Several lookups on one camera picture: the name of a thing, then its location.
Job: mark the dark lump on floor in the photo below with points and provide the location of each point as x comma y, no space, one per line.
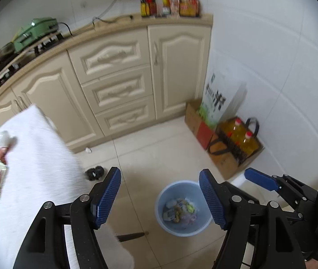
94,173

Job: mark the small cream drawer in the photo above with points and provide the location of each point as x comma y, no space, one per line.
125,117

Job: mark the white paper scrap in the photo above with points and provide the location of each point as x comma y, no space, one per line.
88,150

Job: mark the clear plastic wrapper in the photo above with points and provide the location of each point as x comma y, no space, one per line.
6,145

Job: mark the brown and red cardboard box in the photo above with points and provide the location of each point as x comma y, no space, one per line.
201,130

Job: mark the medium cream drawer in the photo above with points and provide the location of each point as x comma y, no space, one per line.
118,91

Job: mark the red cap oil bottle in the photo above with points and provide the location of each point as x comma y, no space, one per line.
231,130
248,145

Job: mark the green snack packet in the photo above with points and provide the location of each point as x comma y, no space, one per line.
189,208

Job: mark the large cream drawer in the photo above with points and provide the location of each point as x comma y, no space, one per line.
110,54

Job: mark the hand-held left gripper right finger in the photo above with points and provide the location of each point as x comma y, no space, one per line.
212,199

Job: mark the black gas hob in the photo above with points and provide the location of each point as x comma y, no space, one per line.
35,50

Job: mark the yellow cap bottle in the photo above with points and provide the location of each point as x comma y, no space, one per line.
166,1

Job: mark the green electric cooking pot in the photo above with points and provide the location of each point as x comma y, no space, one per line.
35,32

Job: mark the cream lower cabinets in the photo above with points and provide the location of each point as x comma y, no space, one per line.
181,70

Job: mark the white rice bag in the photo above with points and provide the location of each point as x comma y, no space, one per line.
217,98

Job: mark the blue plastic bin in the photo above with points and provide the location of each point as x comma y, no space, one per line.
175,229

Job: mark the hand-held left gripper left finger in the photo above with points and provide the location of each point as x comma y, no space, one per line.
107,199

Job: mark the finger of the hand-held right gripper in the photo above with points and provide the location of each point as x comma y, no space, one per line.
259,178

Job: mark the trash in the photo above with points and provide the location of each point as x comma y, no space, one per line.
169,214

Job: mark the small red label bottle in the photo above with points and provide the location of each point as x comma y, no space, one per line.
175,5

